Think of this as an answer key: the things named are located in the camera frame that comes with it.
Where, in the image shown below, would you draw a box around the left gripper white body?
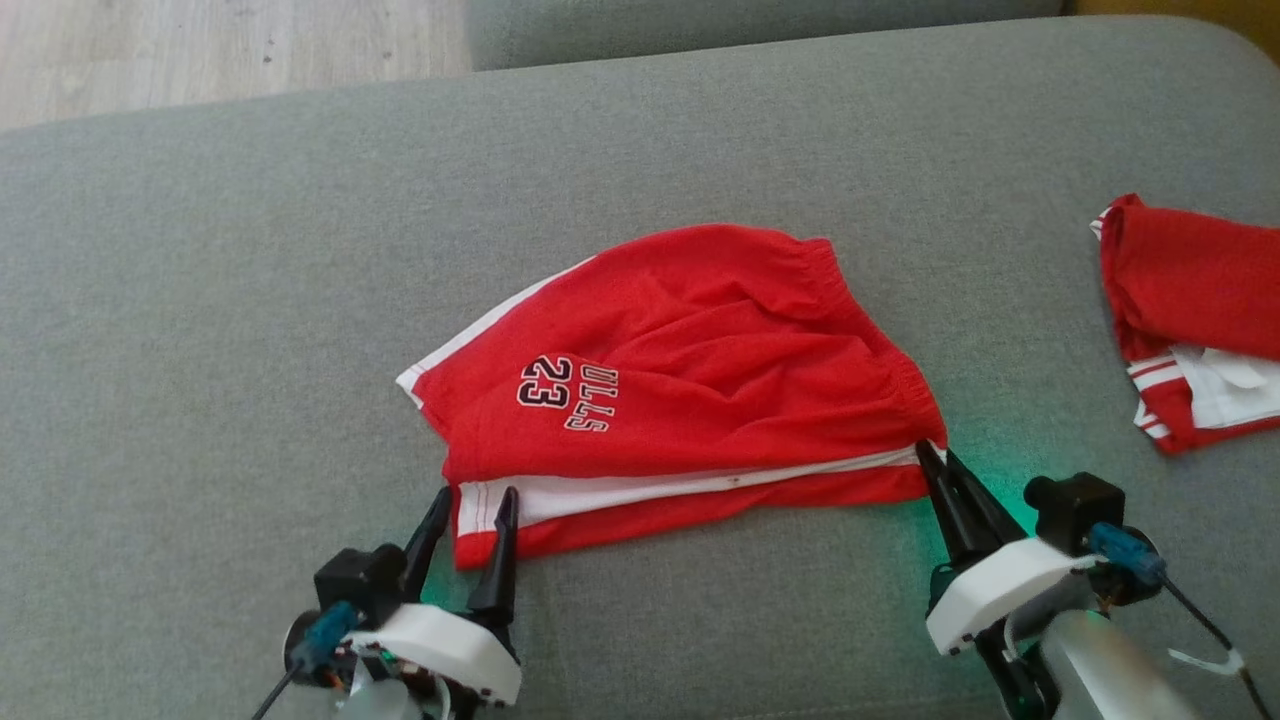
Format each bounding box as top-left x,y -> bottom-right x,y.
345,603 -> 523,720

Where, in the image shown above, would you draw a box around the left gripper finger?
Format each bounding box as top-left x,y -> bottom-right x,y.
402,485 -> 454,606
466,487 -> 521,631

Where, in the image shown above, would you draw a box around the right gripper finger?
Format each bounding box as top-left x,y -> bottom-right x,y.
915,440 -> 976,561
943,450 -> 1031,551

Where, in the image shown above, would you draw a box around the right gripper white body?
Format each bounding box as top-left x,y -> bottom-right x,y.
925,538 -> 1096,656

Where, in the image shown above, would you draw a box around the red Bulls 23 shorts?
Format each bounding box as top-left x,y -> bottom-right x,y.
395,223 -> 949,571

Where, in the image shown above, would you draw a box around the red white-trimmed jersey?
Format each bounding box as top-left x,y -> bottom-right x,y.
1090,193 -> 1280,456

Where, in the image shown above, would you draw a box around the large grey sofa seat cushion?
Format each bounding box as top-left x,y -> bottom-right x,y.
0,15 -> 1280,720

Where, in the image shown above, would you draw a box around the small grey sofa cushion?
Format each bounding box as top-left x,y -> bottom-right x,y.
465,0 -> 1066,71

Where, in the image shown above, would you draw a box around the blue left camera connector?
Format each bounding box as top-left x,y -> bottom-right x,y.
295,600 -> 361,673

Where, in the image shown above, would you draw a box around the blue camera connector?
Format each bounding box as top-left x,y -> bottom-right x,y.
1088,522 -> 1168,589
295,600 -> 361,673

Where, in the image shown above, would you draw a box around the blue right camera connector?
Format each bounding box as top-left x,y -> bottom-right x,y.
1088,522 -> 1168,589

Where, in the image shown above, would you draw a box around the black left camera cable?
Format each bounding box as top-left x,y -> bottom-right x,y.
250,660 -> 306,720

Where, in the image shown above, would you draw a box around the black camera cable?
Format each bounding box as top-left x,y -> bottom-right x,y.
1160,575 -> 1280,720
250,660 -> 306,720

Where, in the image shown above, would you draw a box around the black right camera cable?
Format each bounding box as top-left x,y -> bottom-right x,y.
1160,575 -> 1280,720

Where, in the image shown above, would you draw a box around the white cable tie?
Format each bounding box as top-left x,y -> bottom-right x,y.
1168,648 -> 1247,677

